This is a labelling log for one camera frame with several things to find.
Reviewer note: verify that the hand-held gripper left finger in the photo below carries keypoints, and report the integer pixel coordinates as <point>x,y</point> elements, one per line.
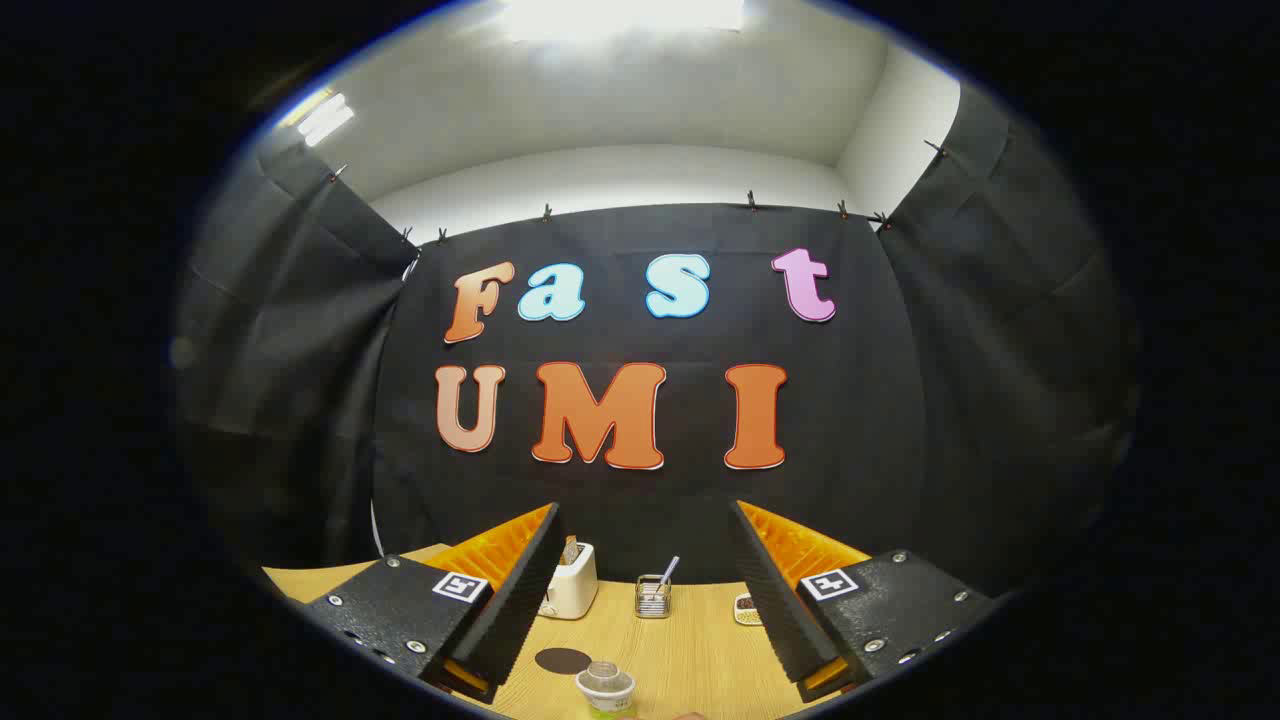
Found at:
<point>515,600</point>

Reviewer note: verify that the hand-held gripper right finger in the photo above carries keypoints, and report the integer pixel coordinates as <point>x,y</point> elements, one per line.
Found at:
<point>775,600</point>

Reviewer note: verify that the dark brown round coaster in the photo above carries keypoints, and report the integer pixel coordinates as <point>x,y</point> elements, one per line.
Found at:
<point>563,660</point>

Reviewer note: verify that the clear plastic juice bottle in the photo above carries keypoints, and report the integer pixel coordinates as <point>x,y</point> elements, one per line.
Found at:
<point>605,685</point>

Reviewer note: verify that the white divided bean dish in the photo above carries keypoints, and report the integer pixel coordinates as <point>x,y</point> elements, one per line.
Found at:
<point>745,607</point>

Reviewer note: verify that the white toaster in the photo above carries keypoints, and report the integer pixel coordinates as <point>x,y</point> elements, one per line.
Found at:
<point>572,592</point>

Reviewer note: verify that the toasted bread slice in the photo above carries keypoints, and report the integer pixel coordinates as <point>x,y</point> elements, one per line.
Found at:
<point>570,552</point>

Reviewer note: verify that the wooden table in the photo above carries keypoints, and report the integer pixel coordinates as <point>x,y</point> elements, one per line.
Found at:
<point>690,660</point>

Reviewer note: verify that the metal spoon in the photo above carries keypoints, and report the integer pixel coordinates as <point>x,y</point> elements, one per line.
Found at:
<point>668,570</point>

